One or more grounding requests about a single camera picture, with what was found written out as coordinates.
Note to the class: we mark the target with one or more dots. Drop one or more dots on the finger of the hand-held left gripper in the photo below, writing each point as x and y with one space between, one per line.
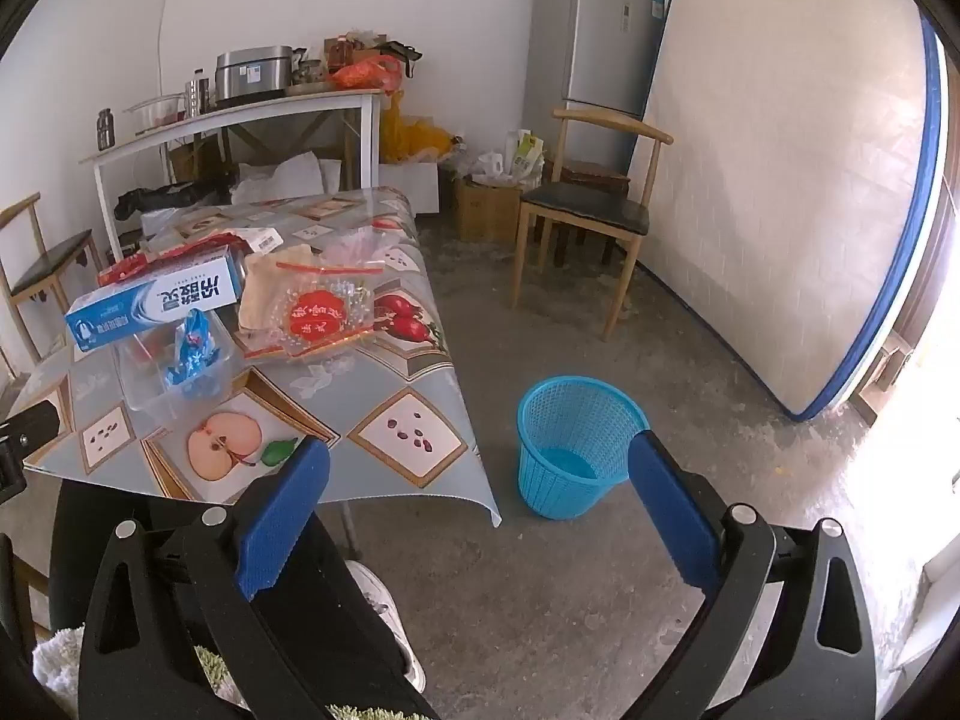
26 435

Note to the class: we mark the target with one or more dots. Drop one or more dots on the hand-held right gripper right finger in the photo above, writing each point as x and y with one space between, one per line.
671 510

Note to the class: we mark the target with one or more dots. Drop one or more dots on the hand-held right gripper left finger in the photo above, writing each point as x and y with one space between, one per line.
281 517

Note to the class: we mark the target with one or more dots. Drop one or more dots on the blue plastic wastebasket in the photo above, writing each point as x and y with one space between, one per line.
555 480

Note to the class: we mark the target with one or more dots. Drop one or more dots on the person's black trouser leg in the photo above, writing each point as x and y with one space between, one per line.
322 577

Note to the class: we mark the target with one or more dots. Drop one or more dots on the clear plastic container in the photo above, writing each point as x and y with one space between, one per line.
142 382

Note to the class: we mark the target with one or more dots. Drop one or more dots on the person's white shoe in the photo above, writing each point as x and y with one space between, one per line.
390 615

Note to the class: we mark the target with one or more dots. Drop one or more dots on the wooden chair black seat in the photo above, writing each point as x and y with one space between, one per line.
585 206
49 259

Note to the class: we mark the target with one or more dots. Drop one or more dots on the blue white toothpaste box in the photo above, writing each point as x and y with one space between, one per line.
150 300

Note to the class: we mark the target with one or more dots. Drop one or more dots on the blue crumpled wrapper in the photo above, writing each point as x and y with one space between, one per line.
191 352

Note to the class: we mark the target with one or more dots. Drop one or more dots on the red cardboard box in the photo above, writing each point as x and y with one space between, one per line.
124 268

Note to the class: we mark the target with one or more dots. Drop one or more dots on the fruit-print tablecloth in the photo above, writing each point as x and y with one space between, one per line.
420 360

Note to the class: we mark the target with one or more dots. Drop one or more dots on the clear zip bag red print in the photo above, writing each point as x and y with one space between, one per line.
322 307

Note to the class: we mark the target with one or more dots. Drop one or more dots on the cream green fuzzy sweater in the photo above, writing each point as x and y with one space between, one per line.
60 660

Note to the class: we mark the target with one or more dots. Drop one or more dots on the white barcode sticker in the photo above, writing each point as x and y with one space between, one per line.
264 239

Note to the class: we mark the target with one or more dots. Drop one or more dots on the black bag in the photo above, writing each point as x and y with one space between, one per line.
172 196

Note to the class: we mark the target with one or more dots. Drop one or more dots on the dark glass jar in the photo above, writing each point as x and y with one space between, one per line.
105 129

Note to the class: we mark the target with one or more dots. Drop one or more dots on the white mattress blue edge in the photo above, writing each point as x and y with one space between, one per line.
772 187

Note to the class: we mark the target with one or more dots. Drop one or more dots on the large white bag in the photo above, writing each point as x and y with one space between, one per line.
289 174

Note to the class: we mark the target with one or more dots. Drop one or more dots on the clear glass bowl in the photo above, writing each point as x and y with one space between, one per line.
154 114

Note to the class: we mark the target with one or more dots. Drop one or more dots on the brown cardboard box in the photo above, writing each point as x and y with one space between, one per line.
484 214

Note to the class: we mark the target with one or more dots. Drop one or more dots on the white cardboard box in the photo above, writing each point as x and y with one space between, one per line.
412 184

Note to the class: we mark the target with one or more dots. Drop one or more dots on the metal bottle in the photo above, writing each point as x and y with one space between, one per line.
199 96

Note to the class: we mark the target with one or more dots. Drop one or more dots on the yellow plastic bag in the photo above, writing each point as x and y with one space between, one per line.
409 139

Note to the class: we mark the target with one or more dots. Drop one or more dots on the silver rice cooker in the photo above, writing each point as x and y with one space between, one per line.
251 75

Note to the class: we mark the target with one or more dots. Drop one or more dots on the orange plastic bag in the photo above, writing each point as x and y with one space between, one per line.
364 75

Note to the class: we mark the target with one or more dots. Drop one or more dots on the silver refrigerator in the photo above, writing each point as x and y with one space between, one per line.
585 45

